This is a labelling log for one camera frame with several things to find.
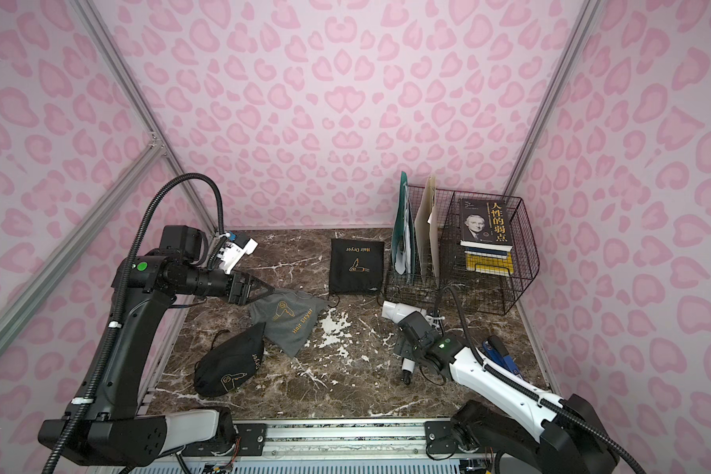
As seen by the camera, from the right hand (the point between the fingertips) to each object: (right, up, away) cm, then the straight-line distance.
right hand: (409, 348), depth 84 cm
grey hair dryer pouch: (-35, +8, +6) cm, 37 cm away
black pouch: (-16, +22, +24) cm, 36 cm away
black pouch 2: (-49, -3, -5) cm, 49 cm away
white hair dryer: (-4, +9, +7) cm, 12 cm away
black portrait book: (+25, +36, +7) cm, 44 cm away
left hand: (-36, +19, -16) cm, 43 cm away
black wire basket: (+21, +14, +18) cm, 32 cm away
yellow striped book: (+25, +24, -2) cm, 35 cm away
